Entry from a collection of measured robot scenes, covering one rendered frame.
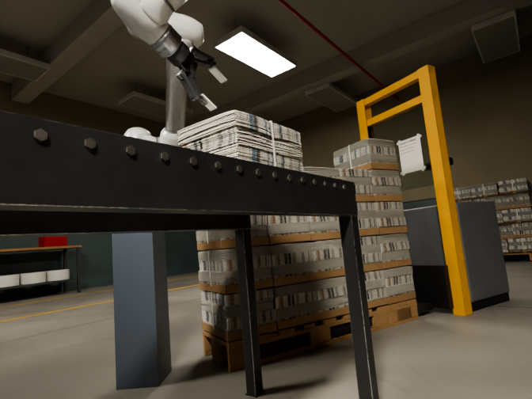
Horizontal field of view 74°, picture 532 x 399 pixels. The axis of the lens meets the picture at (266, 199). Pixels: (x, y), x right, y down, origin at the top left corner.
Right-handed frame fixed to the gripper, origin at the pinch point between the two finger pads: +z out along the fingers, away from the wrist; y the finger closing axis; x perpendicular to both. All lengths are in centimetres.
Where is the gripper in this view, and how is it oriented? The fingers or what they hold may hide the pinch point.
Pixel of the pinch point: (217, 93)
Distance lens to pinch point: 130.7
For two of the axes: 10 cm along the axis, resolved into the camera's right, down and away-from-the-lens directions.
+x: 7.8, -1.3, -6.1
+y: -2.2, 8.6, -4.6
